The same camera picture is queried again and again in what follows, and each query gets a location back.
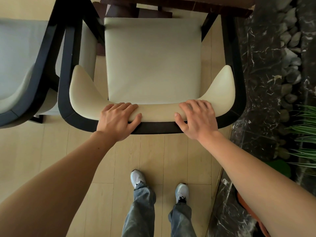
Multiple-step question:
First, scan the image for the person's right hand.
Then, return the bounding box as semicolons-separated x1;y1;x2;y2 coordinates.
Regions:
174;99;220;142

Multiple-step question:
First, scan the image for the person's left hand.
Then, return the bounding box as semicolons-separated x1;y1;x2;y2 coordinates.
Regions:
96;102;143;142

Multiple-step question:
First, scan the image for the cream cushioned black armchair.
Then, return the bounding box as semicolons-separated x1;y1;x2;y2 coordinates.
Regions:
57;12;247;135

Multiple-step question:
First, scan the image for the grey cushioned black armchair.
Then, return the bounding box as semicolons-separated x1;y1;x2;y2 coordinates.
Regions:
0;0;107;129

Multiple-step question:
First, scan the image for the person's right forearm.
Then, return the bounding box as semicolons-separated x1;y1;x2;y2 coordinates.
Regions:
197;132;316;237

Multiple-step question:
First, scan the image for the person's left forearm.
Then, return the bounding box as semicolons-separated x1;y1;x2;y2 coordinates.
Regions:
0;130;117;237

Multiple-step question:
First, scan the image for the person's white left shoe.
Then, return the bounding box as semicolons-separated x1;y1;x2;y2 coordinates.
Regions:
130;169;146;189

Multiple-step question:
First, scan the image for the person's white shoe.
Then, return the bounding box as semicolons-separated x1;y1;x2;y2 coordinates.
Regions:
130;169;146;189
175;183;190;204

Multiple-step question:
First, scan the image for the person's white right shoe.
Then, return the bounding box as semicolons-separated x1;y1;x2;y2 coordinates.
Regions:
175;183;190;204

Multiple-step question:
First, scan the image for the black marble ledge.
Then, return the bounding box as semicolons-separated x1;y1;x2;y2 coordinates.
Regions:
206;0;316;237

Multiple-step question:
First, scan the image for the terracotta plant pot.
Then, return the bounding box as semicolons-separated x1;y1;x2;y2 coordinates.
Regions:
236;191;271;237

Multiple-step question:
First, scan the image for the thin-leaved green grass plant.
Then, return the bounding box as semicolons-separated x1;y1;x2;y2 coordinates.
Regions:
287;105;316;175

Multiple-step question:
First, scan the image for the dark brown wooden table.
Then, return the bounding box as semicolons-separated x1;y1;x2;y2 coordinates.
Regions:
92;0;256;56

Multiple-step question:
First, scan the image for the row of grey pebbles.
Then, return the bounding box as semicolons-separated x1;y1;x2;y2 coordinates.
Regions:
275;0;303;161

